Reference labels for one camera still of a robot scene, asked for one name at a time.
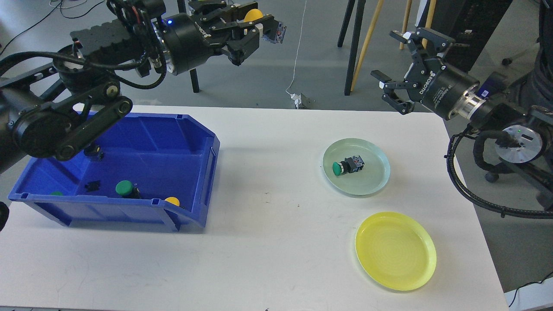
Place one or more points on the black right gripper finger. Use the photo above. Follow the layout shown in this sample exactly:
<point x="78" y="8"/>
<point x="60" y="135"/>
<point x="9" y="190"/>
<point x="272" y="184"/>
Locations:
<point x="439" y="43"/>
<point x="389" y="87"/>

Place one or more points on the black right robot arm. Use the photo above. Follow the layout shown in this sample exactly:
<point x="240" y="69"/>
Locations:
<point x="489" y="155"/>

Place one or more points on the small black part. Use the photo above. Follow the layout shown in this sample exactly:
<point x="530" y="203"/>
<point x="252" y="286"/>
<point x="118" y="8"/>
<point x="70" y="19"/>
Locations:
<point x="92" y="186"/>

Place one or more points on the green push button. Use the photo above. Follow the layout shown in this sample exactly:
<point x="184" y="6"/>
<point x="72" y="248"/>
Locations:
<point x="127" y="189"/>
<point x="348" y="165"/>

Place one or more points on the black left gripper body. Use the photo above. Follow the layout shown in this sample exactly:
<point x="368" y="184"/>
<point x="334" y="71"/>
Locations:
<point x="166" y="36"/>

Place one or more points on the black computer case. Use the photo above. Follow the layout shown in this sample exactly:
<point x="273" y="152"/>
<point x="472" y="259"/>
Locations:
<point x="470" y="23"/>

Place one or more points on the black tripod left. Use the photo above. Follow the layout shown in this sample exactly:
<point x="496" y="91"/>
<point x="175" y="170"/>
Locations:
<point x="194" y="82"/>

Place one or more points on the black tripod right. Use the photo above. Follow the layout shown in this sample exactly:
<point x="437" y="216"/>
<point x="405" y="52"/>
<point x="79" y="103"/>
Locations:
<point x="355" y="11"/>

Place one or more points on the light green plate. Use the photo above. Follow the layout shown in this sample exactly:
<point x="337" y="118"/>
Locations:
<point x="367" y="180"/>

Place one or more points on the blue plastic storage bin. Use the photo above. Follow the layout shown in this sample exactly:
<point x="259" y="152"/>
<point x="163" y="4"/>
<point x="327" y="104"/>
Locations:
<point x="165" y="155"/>

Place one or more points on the black tripod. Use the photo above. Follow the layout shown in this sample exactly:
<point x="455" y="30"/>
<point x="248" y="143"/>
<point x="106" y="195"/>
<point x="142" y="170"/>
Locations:
<point x="355" y="11"/>
<point x="194" y="82"/>

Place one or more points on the black office chair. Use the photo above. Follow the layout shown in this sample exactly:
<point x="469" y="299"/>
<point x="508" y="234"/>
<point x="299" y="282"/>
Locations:
<point x="540" y="56"/>

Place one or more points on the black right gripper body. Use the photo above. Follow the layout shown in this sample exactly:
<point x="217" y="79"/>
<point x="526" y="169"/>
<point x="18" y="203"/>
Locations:
<point x="441" y="87"/>

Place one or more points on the yellow push button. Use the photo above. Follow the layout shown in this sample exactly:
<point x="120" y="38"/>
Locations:
<point x="93" y="153"/>
<point x="271" y="30"/>

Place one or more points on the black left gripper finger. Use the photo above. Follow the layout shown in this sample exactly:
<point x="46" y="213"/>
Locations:
<point x="207" y="11"/>
<point x="237" y="41"/>

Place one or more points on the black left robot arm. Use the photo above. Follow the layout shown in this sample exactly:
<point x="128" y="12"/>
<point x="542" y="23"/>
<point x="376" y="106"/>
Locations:
<point x="62" y="108"/>

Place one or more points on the white plug adapter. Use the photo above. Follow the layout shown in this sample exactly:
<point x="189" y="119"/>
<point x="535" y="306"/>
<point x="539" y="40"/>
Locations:
<point x="301" y="101"/>

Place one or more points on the yellow push button front edge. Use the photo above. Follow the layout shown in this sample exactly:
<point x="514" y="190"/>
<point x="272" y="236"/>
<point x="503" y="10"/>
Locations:
<point x="175" y="201"/>

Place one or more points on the yellow plate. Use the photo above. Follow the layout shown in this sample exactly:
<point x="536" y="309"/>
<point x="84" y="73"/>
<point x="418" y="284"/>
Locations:
<point x="395" y="251"/>

